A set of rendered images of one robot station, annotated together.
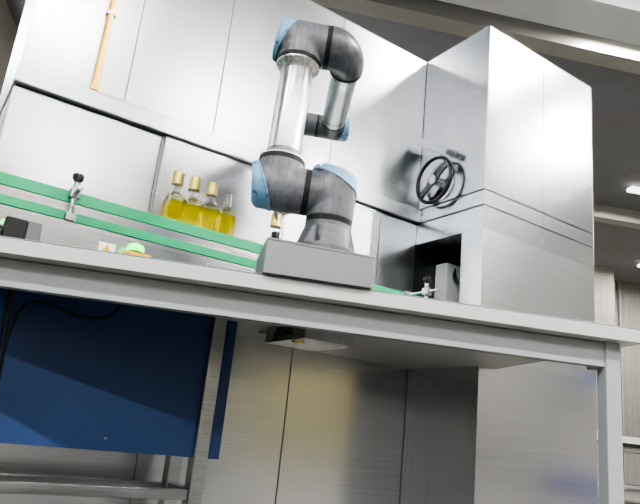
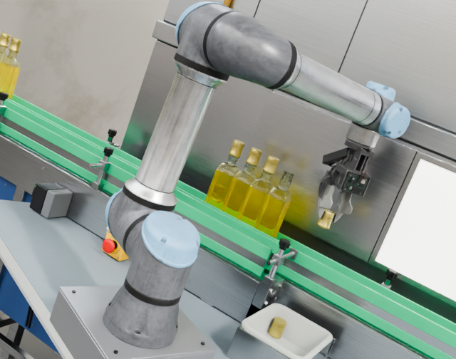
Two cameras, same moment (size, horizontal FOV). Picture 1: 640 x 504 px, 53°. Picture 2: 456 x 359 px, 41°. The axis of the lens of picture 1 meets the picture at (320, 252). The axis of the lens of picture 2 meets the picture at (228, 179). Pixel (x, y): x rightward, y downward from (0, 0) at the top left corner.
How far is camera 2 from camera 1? 170 cm
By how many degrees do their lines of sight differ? 64
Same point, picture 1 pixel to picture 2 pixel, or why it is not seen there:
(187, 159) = (286, 117)
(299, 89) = (169, 108)
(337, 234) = (121, 310)
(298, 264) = (66, 328)
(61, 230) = (88, 195)
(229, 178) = (333, 144)
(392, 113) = not seen: outside the picture
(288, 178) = (118, 223)
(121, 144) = (231, 96)
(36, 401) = not seen: hidden behind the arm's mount
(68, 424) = not seen: hidden behind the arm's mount
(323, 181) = (135, 239)
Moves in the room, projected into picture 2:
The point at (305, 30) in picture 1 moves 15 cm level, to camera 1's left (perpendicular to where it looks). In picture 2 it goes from (191, 25) to (164, 14)
